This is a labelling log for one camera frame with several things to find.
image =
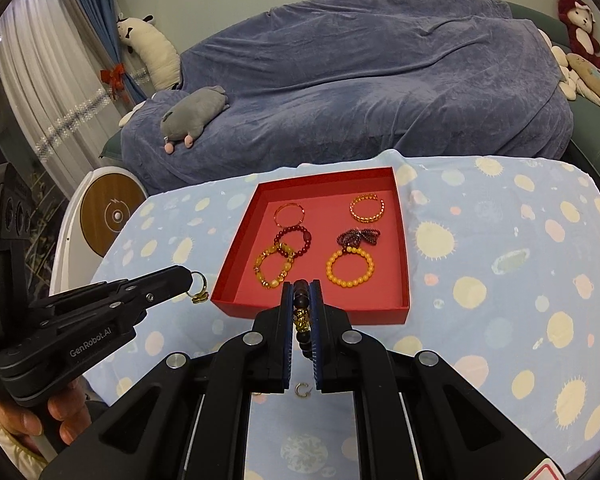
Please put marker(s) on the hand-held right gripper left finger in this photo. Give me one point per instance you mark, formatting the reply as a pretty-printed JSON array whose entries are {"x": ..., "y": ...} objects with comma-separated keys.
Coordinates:
[{"x": 287, "y": 330}]

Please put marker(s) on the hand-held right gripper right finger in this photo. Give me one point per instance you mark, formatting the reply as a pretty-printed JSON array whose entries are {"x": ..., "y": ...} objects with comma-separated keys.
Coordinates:
[{"x": 317, "y": 330}]

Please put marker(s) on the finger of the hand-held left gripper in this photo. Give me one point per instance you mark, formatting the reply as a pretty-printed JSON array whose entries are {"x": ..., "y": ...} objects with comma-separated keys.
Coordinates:
[
  {"x": 130, "y": 284},
  {"x": 105, "y": 317}
]

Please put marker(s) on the red cardboard box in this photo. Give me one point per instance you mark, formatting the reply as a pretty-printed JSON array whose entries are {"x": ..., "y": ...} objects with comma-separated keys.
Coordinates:
[{"x": 320, "y": 220}]

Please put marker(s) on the thin gold bangle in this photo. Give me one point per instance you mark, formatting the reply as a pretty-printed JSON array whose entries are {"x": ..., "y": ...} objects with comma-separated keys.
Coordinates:
[{"x": 276, "y": 215}]

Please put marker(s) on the person's left hand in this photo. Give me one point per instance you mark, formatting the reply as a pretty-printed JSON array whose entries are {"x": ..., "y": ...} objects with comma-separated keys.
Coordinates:
[{"x": 65, "y": 405}]

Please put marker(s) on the white device with wooden disc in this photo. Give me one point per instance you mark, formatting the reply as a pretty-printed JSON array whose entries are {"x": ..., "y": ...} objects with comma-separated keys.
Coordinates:
[{"x": 95, "y": 230}]

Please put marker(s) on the light blue patterned sheet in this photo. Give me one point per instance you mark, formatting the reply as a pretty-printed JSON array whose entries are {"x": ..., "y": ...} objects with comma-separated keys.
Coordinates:
[{"x": 480, "y": 260}]

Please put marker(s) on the grey mouse plush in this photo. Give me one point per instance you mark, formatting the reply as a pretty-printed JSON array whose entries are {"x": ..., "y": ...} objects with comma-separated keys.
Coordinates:
[{"x": 195, "y": 110}]

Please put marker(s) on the red ribbon bow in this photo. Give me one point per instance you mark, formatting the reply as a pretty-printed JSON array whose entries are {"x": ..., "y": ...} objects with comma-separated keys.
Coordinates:
[{"x": 115, "y": 77}]

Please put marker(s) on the white cow plush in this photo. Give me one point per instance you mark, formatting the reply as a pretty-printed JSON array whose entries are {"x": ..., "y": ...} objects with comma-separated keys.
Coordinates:
[{"x": 155, "y": 55}]

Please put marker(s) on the white sheer curtain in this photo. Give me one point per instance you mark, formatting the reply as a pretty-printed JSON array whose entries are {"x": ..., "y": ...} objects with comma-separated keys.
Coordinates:
[{"x": 40, "y": 60}]

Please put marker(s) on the blue covered sofa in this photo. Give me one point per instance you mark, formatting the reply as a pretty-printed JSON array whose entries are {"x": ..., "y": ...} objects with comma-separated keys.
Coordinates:
[{"x": 355, "y": 85}]

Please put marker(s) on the blue curtain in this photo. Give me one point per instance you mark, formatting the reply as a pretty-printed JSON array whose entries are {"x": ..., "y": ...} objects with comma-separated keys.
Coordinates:
[{"x": 95, "y": 10}]

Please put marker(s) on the white plush toy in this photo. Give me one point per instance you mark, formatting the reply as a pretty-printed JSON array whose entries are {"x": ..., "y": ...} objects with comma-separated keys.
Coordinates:
[{"x": 565, "y": 85}]

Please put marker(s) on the beige cookie plush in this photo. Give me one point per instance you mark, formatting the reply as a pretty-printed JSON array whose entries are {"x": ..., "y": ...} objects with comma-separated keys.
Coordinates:
[{"x": 592, "y": 77}]

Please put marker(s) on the red monkey plush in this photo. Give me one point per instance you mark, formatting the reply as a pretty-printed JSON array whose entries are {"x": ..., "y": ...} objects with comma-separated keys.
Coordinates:
[{"x": 577, "y": 30}]

